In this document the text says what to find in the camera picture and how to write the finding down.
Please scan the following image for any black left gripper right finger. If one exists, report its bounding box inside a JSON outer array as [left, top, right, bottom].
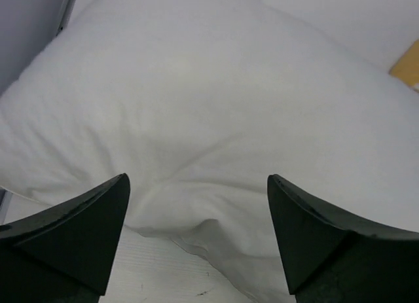
[[267, 175, 418, 303]]

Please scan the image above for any yellow printed pillowcase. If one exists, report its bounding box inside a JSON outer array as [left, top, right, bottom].
[[389, 40, 419, 92]]

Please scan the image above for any white pillow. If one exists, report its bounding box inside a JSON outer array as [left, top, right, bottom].
[[1, 0, 418, 302]]

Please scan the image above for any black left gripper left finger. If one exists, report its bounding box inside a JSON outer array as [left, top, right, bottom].
[[1, 173, 130, 302]]

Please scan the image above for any aluminium table frame rail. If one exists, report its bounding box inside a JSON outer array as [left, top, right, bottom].
[[56, 0, 75, 36]]

